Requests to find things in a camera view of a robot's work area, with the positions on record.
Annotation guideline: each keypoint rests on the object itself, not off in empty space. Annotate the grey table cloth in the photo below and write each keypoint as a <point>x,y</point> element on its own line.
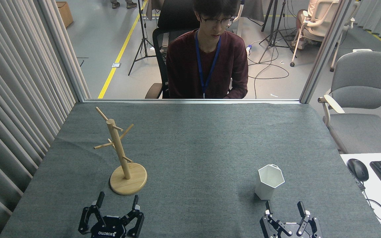
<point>203,148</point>

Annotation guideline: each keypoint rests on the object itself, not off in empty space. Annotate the black computer mouse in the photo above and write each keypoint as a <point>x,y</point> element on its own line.
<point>358,169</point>

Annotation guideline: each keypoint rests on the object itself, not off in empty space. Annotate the person in white chair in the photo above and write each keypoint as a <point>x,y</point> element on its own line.
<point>304,23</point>

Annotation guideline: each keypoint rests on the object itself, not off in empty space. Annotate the grey office chair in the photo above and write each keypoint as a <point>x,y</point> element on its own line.
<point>359,86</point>

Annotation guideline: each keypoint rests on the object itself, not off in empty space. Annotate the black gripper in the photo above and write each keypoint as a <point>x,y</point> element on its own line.
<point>294,231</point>
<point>109,226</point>

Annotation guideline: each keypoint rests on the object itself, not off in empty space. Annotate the black eyeglasses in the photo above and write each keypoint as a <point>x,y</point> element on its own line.
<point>217,21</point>

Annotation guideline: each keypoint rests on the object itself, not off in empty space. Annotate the black tripod stand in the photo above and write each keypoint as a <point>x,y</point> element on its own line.
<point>142,36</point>
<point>275,29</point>

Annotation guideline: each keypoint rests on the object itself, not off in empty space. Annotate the silver frame post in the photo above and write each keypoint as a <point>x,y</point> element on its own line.
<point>322,53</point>

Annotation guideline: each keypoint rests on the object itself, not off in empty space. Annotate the black office chair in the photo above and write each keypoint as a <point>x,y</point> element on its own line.
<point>160,39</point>

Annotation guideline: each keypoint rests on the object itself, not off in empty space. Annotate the cardboard box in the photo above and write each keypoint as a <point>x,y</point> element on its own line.
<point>65,13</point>

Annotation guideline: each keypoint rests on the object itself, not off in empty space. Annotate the white hexagonal cup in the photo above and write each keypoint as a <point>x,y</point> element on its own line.
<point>268,188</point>

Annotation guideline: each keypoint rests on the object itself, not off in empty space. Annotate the standing person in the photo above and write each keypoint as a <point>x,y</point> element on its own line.
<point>124,4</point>

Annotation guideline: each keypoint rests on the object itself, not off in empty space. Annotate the wooden cup rack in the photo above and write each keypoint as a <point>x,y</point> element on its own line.
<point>127,181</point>

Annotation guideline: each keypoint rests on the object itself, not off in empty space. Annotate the white power strip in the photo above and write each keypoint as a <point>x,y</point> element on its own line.
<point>249,49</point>

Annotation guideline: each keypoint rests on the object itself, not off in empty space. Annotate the grey pleated curtain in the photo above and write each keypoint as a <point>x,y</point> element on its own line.
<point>380,16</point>
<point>12,99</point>

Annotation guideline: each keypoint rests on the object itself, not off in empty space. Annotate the seated person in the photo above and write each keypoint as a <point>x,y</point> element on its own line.
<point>207,62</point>

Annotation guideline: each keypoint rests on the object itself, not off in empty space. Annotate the white office chair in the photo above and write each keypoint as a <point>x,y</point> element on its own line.
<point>319,19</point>

